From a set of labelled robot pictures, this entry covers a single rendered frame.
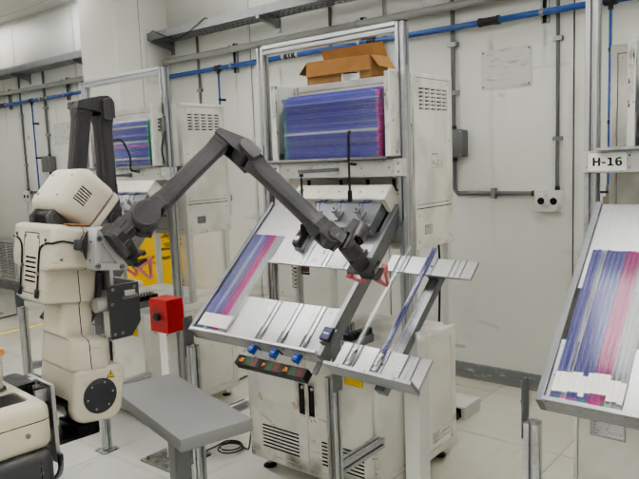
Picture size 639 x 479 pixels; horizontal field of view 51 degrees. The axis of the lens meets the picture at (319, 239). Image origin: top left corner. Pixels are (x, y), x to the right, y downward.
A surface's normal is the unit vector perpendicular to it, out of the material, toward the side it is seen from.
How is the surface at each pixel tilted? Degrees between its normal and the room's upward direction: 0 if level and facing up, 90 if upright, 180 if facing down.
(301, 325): 43
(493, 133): 90
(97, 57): 90
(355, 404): 90
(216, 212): 90
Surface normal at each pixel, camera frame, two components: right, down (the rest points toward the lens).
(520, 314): -0.63, 0.11
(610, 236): -0.47, -0.62
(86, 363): 0.72, 0.06
